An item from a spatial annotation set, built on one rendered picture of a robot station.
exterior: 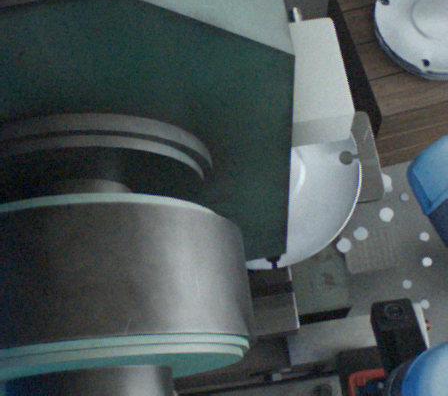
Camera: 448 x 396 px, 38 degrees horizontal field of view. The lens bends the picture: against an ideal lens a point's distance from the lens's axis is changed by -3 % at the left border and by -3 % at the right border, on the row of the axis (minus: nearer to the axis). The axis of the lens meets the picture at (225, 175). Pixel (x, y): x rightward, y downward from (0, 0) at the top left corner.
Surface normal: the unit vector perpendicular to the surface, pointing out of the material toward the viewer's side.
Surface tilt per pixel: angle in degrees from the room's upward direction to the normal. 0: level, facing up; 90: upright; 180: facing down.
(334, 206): 0
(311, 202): 0
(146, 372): 53
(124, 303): 26
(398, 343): 31
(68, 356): 8
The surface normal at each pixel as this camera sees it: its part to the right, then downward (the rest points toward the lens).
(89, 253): 0.25, -0.38
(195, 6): 0.65, -0.36
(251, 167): 0.14, 0.92
